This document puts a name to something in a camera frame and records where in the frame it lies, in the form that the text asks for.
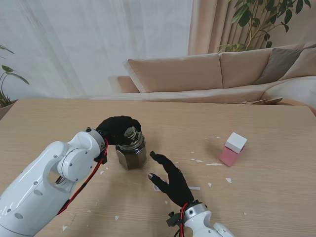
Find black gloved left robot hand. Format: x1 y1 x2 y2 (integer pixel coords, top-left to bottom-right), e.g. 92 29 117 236
95 115 143 145

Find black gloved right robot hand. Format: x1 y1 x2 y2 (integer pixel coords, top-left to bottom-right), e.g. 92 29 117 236
147 150 196 208

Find clear glass jar lid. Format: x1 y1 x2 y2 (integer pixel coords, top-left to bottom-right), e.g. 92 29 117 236
123 126 138 139

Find glass jar of coffee beans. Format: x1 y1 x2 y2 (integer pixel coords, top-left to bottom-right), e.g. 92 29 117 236
115 127 148 170

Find pink square coffee jar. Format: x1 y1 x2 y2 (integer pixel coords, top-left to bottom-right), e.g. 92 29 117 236
219 145 245 167

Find white square jar cap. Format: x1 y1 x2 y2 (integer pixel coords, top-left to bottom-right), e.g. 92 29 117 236
225 132 248 154

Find white plastic spoon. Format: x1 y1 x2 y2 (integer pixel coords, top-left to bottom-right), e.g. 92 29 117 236
153 183 201 192

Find beige sofa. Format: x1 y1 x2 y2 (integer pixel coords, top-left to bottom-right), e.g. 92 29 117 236
108 43 316 112

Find white sheer curtain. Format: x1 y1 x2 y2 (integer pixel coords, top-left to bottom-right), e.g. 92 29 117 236
0 0 193 99

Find gray planter box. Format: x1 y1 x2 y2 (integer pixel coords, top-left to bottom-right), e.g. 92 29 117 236
0 100 19 121

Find brown cardboard piece on sofa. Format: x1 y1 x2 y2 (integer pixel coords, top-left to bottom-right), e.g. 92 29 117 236
238 97 283 106

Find broad leaf green plant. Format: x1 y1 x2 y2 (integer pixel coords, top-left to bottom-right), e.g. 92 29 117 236
0 44 30 109

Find beige pleated curtain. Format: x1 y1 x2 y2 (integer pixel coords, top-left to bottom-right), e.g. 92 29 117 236
188 0 316 55

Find white sofa cushion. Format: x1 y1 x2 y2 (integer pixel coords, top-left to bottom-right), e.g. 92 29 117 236
264 76 316 112

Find gray sofa cushion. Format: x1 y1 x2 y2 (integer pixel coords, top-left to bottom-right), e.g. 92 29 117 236
254 47 306 85

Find tall leafy green plant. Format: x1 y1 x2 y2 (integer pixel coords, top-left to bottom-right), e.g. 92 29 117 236
218 0 312 52

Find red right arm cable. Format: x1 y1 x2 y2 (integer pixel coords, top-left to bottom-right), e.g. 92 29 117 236
174 202 191 237

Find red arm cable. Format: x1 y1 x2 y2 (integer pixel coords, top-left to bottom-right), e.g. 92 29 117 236
57 138 109 215
174 202 191 237

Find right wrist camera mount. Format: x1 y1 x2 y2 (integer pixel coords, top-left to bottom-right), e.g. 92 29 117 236
166 211 183 227

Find red left arm cable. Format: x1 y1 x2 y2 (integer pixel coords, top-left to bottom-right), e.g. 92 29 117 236
57 138 109 215

